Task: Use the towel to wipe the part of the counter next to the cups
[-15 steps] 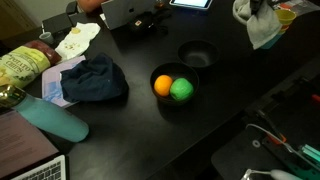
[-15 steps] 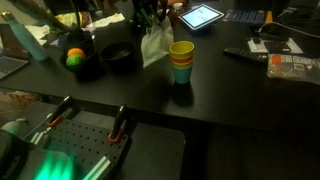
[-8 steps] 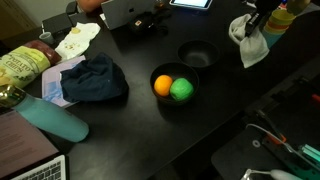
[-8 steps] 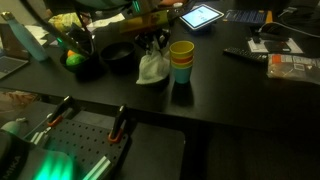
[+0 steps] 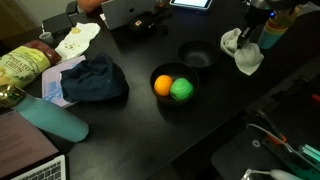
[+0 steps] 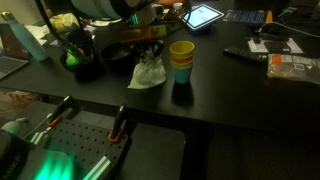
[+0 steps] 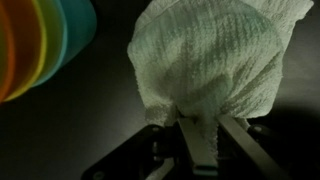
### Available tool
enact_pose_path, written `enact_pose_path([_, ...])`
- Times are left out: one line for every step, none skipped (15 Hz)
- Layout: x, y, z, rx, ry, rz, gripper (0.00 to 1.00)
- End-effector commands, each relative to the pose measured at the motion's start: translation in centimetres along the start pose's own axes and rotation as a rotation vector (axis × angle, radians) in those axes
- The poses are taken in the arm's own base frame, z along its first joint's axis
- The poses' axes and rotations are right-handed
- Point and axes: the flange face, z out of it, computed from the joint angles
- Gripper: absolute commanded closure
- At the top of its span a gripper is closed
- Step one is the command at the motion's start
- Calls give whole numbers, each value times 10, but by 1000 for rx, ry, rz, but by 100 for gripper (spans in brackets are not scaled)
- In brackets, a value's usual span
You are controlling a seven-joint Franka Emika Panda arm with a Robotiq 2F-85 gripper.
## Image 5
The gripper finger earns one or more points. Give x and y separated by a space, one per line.
244 37

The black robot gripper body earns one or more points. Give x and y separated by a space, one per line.
258 15

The white cloth towel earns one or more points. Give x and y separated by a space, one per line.
248 60

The bare person forearm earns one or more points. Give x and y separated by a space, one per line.
91 4

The yellow-green plastic cup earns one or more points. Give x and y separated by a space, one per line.
275 30

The orange plastic cup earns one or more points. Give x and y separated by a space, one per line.
279 25

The teal plastic cup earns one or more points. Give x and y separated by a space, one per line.
268 39

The yellow plastic cup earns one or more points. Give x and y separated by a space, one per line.
286 16

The tablet with lit screen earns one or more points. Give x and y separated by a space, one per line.
191 3

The black bowl with fruit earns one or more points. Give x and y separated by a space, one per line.
173 70

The green fruit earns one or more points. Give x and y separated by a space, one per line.
181 89

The black clamp orange grip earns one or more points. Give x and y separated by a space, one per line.
273 130
315 97

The orange fruit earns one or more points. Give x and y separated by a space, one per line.
163 85

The black pouch orange logo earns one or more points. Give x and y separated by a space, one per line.
141 24

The grey Apple laptop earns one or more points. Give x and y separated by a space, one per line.
128 12

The black perforated board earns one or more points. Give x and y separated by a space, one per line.
293 160

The dark blue cloth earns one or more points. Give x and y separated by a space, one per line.
93 80

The white paper napkin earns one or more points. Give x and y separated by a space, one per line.
76 40

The black box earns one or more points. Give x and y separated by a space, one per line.
56 23

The small grey cup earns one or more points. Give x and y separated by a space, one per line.
46 38

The light purple booklet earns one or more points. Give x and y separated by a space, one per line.
51 83

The teal water bottle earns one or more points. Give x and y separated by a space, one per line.
50 120

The potato chips bag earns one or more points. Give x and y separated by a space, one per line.
23 65

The open silver laptop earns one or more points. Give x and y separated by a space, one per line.
23 146

